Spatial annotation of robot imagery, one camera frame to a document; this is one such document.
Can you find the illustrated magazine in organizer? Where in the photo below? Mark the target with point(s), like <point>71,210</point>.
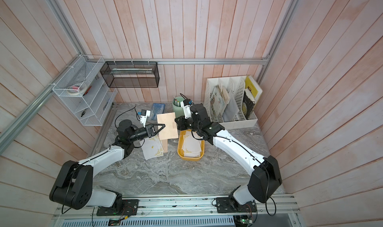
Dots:
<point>219,99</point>

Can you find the grey folder in organizer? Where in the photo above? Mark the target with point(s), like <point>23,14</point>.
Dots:
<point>231,108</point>

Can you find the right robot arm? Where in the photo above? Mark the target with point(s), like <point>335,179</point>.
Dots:
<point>265,177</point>

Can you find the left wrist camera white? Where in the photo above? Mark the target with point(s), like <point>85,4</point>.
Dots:
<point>143,115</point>

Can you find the dark book in organizer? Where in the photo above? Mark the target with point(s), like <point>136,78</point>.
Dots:
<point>248,103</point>

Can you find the yellow plastic storage box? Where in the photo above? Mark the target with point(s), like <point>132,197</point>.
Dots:
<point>180,151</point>

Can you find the yellow book in organizer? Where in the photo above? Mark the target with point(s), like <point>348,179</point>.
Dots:
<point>253,87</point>

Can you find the white paper yellow pattern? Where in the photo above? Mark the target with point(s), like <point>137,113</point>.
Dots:
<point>149,148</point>

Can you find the green pen holder cup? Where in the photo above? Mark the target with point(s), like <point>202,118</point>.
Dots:
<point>177,109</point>

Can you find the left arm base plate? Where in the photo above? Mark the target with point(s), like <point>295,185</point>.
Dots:
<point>120,208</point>

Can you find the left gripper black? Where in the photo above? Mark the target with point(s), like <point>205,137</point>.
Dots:
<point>151,132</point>

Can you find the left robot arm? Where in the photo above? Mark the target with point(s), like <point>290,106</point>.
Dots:
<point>74,185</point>

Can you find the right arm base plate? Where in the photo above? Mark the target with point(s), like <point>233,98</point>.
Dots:
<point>226,205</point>

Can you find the stack of stationery paper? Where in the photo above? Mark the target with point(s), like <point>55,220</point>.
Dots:
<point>191,146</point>

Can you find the black mesh wall basket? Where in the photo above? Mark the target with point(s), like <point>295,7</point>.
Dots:
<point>130,74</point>

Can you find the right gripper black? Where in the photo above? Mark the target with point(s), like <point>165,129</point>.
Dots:
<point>181,124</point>

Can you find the pink lined paper sheet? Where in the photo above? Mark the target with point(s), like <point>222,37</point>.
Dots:
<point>165,145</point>

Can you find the white plastic file organizer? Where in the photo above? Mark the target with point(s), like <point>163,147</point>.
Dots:
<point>235,87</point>

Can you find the white mesh wall shelf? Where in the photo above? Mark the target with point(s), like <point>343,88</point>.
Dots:
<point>92,108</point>

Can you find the blue booklet on table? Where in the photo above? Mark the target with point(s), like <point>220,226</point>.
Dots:
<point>157,108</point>

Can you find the tape roll on shelf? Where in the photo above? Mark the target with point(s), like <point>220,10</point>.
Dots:
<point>77,89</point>

